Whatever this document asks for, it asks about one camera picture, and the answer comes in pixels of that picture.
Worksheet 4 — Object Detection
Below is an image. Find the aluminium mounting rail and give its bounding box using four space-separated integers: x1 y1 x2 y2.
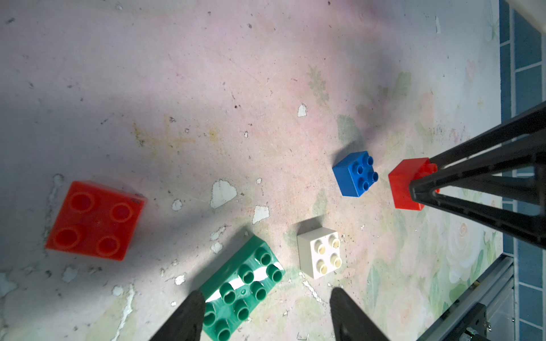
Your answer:
419 254 516 340

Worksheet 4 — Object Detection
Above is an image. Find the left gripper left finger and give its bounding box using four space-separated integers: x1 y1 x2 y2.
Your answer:
150 290 206 341

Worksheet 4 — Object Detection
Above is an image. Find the blue lego brick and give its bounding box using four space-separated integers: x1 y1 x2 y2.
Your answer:
333 151 379 197

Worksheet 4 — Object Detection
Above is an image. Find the floral table mat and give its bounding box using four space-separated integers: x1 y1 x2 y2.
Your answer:
1 1 503 340

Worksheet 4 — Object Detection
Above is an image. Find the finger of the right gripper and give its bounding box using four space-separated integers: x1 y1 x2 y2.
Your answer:
409 103 545 248

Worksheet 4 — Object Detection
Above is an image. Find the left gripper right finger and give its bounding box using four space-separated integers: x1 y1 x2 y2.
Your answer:
330 287 388 341

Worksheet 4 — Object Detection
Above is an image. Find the red lego brick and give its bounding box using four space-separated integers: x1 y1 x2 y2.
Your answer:
388 158 438 211
45 181 147 261

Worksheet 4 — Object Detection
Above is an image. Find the white square lego brick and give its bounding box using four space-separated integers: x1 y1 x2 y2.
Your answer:
297 227 343 279

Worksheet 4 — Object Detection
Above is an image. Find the green long lego brick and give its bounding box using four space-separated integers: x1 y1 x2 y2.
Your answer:
200 236 285 341

